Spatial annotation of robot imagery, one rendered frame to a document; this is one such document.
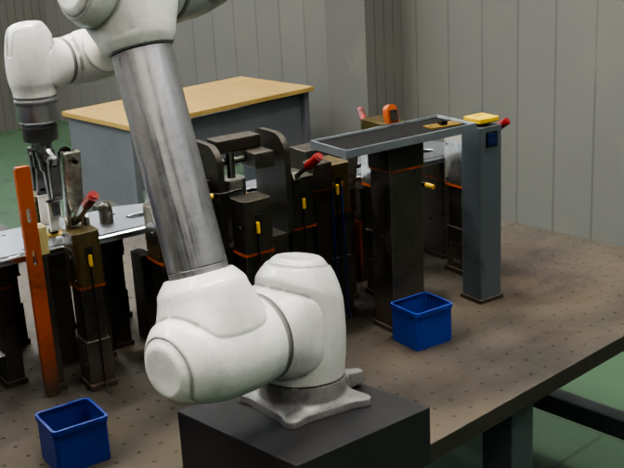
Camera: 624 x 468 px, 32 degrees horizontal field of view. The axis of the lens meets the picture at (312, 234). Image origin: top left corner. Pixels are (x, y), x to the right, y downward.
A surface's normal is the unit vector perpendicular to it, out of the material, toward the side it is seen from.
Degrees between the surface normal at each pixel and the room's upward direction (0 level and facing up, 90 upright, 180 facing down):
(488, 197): 90
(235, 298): 68
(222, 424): 4
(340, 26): 90
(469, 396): 0
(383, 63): 90
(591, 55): 90
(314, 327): 82
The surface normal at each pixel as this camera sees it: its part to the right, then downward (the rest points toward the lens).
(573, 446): -0.05, -0.95
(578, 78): -0.73, 0.25
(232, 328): 0.62, -0.22
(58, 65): 0.81, 0.13
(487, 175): 0.56, 0.22
